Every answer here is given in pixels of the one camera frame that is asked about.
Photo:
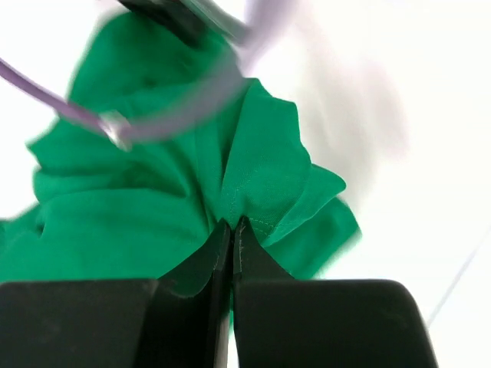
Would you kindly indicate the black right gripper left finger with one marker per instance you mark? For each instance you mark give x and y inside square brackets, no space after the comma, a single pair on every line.
[178,320]

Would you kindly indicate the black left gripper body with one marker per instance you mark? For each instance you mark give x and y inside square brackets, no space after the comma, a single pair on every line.
[189,20]

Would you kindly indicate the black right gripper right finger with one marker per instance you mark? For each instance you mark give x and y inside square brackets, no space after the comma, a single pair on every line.
[280,321]

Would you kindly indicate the green t shirt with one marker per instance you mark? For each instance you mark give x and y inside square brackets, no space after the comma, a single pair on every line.
[107,213]

